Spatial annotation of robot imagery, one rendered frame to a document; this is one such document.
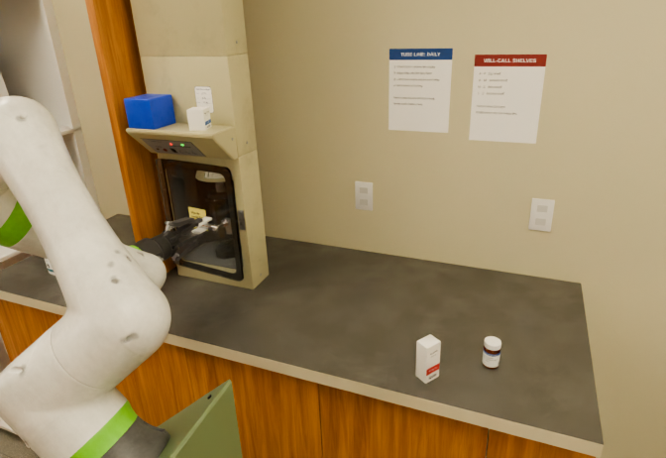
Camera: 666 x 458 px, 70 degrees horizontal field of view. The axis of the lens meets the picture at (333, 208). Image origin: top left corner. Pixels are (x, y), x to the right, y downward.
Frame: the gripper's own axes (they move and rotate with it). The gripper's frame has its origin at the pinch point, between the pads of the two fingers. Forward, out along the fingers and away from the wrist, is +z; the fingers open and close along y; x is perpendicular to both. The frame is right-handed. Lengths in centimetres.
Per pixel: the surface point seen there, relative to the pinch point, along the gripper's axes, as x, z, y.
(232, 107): -10.5, 8.5, 36.5
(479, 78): -72, 58, 40
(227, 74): -10.1, 8.5, 45.9
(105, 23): 25, -1, 61
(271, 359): -36.9, -18.7, -26.1
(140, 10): 18, 6, 64
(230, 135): -11.1, 5.6, 28.8
